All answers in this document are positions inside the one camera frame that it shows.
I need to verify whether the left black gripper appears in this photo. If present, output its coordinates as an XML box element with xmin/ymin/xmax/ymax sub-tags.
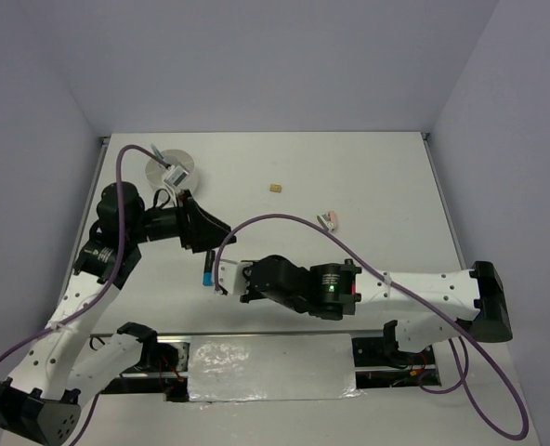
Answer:
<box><xmin>127</xmin><ymin>189</ymin><xmax>237</xmax><ymax>253</ymax></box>

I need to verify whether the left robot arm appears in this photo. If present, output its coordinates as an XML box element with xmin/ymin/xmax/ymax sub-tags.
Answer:
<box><xmin>0</xmin><ymin>182</ymin><xmax>231</xmax><ymax>445</ymax></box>

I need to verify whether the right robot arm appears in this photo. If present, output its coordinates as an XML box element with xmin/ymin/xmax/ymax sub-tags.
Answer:
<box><xmin>235</xmin><ymin>256</ymin><xmax>513</xmax><ymax>363</ymax></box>

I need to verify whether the black blue highlighter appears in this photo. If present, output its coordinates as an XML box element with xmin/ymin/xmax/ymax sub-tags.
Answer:
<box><xmin>203</xmin><ymin>250</ymin><xmax>216</xmax><ymax>287</ymax></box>

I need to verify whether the white round divided container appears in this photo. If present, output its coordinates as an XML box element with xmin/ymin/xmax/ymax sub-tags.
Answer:
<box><xmin>145</xmin><ymin>146</ymin><xmax>200</xmax><ymax>192</ymax></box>

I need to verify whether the pink white stapler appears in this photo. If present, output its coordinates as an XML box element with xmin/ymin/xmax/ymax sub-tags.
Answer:
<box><xmin>317</xmin><ymin>211</ymin><xmax>337</xmax><ymax>232</ymax></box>

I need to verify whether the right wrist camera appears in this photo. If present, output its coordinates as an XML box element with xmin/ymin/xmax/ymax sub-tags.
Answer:
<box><xmin>216</xmin><ymin>259</ymin><xmax>252</xmax><ymax>297</ymax></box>

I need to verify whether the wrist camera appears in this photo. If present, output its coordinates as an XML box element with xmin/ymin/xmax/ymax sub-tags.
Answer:
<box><xmin>162</xmin><ymin>163</ymin><xmax>190</xmax><ymax>197</ymax></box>
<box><xmin>216</xmin><ymin>259</ymin><xmax>252</xmax><ymax>297</ymax></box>

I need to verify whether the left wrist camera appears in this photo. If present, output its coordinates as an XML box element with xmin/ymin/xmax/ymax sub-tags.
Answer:
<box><xmin>162</xmin><ymin>163</ymin><xmax>190</xmax><ymax>197</ymax></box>

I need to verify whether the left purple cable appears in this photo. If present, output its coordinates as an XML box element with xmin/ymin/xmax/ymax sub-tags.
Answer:
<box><xmin>0</xmin><ymin>144</ymin><xmax>169</xmax><ymax>445</ymax></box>

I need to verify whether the purple cable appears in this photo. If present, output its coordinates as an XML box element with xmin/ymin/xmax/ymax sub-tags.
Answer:
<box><xmin>0</xmin><ymin>144</ymin><xmax>169</xmax><ymax>445</ymax></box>
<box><xmin>212</xmin><ymin>212</ymin><xmax>530</xmax><ymax>440</ymax></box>

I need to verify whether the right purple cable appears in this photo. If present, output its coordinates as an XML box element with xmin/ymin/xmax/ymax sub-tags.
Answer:
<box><xmin>212</xmin><ymin>212</ymin><xmax>530</xmax><ymax>440</ymax></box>

